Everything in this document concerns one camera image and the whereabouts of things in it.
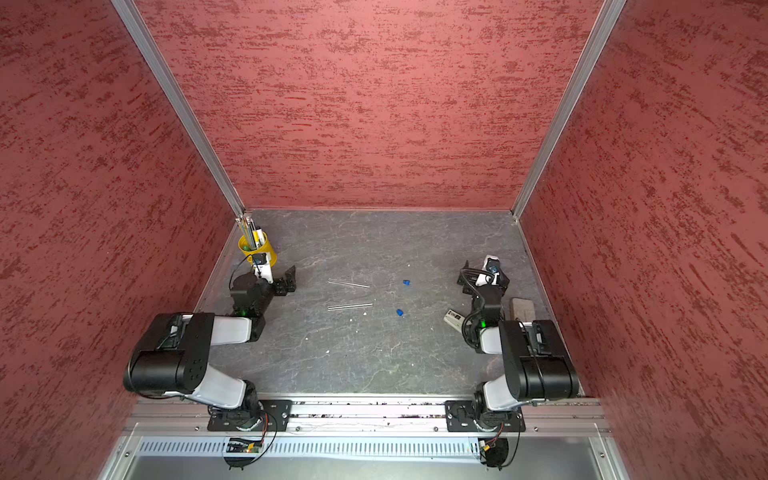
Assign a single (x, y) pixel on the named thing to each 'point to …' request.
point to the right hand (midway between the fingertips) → (480, 267)
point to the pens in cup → (252, 236)
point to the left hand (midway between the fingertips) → (280, 271)
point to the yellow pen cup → (266, 248)
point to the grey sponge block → (522, 309)
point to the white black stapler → (455, 320)
